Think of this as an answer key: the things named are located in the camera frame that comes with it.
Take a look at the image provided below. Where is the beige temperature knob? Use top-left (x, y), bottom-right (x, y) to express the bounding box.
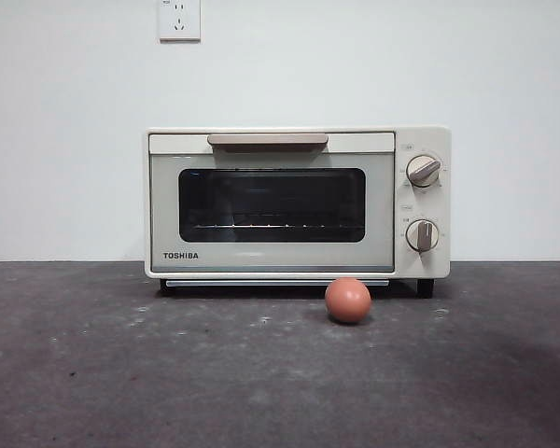
top-left (405, 155), bottom-right (442, 189)

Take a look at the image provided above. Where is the metal wire oven rack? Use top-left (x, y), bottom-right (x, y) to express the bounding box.
top-left (189, 222), bottom-right (356, 231)

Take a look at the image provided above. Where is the beige timer knob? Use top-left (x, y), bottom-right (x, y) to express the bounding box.
top-left (404, 217), bottom-right (440, 254)

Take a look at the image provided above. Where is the brown egg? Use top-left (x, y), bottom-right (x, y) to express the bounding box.
top-left (325, 277), bottom-right (372, 324)

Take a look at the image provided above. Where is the silver crumb tray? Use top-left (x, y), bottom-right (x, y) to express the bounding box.
top-left (164, 279), bottom-right (389, 287)

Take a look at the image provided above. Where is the cream Toshiba toaster oven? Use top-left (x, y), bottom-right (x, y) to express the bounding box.
top-left (144, 124), bottom-right (453, 300)

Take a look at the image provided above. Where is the white wall socket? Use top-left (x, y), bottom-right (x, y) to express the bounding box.
top-left (159, 0), bottom-right (202, 44)

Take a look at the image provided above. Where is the glass oven door with handle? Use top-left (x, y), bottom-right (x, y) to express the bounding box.
top-left (147, 132), bottom-right (396, 273)

